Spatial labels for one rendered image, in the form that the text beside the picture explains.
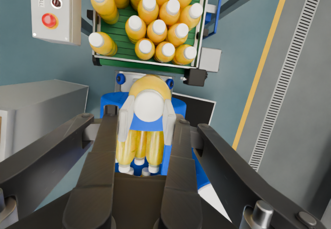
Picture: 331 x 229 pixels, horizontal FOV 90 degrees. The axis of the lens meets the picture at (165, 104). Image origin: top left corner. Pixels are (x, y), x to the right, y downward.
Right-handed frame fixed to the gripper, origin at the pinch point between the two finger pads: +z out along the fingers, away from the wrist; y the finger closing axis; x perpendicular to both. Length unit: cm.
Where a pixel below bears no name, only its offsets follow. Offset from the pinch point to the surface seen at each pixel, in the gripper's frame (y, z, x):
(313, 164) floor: 219, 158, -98
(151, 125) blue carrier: 1.2, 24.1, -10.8
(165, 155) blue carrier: 6.1, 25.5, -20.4
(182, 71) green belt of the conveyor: 13, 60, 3
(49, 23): -30.1, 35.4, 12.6
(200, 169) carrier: 29, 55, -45
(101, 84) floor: -47, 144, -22
